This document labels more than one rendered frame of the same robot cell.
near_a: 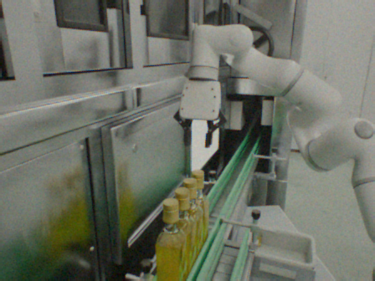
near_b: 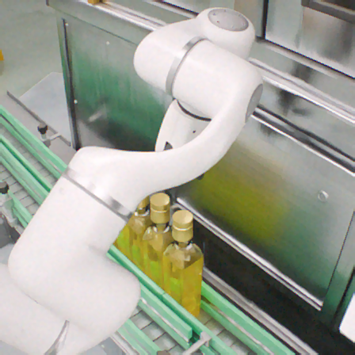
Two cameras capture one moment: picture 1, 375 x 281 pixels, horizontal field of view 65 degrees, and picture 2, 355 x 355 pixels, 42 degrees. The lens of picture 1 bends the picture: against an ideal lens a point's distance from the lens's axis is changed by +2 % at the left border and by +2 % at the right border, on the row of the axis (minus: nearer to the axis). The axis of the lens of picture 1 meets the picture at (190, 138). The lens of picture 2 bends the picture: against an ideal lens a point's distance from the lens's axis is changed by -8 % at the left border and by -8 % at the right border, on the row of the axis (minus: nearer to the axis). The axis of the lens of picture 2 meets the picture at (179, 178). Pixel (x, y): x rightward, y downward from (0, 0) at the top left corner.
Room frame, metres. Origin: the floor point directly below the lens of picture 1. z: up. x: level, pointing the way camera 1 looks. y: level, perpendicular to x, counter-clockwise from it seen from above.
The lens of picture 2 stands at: (0.99, -0.55, 1.73)
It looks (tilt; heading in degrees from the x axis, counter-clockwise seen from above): 39 degrees down; 118
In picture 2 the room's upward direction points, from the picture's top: straight up
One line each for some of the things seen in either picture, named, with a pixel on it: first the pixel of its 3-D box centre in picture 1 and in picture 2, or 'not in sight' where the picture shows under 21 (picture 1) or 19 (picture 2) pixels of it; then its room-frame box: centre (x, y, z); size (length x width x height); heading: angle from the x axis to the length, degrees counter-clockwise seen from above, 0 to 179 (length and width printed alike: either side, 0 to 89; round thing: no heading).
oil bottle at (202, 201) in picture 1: (197, 228); (182, 281); (0.72, -0.02, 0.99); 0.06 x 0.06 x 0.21; 71
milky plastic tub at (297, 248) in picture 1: (279, 252); not in sight; (0.86, -0.31, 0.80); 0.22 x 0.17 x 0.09; 69
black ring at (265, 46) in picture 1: (251, 48); not in sight; (1.60, -0.32, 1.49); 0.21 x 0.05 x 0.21; 70
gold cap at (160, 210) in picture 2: (190, 188); (160, 208); (0.67, 0.00, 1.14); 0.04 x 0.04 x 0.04
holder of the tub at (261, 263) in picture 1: (270, 253); not in sight; (0.87, -0.28, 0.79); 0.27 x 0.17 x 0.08; 70
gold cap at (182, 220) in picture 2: (197, 179); (182, 226); (0.72, -0.02, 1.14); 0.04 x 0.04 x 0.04
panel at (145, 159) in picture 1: (184, 143); (349, 260); (1.01, 0.02, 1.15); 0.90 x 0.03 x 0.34; 160
